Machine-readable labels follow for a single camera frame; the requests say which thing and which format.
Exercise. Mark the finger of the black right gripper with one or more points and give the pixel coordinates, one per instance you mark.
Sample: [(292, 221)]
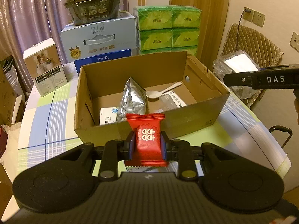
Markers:
[(238, 79)]

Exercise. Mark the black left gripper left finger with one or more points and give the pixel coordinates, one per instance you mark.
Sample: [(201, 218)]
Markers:
[(114, 152)]

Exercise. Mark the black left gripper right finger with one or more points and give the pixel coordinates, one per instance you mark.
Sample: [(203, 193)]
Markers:
[(183, 153)]

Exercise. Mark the clear box with white pad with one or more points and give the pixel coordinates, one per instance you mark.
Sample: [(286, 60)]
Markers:
[(236, 62)]

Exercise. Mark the red candy packet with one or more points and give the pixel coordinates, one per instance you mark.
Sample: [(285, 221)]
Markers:
[(147, 149)]

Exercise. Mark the large white medicine box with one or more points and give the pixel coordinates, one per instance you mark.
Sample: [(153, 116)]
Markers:
[(108, 115)]

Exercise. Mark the silver foil pouch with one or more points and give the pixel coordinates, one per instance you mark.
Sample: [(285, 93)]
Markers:
[(133, 101)]

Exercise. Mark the white ointment box with dragon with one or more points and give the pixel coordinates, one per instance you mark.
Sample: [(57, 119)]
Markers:
[(172, 101)]

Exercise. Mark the person's right hand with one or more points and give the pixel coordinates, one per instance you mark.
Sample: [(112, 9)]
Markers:
[(296, 93)]

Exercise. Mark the quilted brown chair cushion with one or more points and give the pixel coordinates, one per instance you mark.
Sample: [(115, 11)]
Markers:
[(259, 48)]

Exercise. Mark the brown cardboard box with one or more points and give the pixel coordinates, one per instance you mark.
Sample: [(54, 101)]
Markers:
[(100, 85)]

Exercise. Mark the checked tablecloth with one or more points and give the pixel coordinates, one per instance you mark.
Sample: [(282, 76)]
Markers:
[(47, 130)]

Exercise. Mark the dark blue flat box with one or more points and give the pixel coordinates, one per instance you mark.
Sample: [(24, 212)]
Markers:
[(100, 58)]

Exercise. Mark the green tissue pack stack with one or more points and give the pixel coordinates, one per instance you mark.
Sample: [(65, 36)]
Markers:
[(169, 28)]

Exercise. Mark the white humidifier product box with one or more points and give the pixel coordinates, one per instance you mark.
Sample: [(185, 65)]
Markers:
[(44, 66)]

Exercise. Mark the black food bowl package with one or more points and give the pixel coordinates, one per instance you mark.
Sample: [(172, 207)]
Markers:
[(89, 11)]

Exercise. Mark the wall power socket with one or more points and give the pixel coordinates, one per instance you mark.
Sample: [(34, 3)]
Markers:
[(253, 16)]

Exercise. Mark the light blue carton with handle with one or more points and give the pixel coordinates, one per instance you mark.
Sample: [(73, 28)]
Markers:
[(84, 41)]

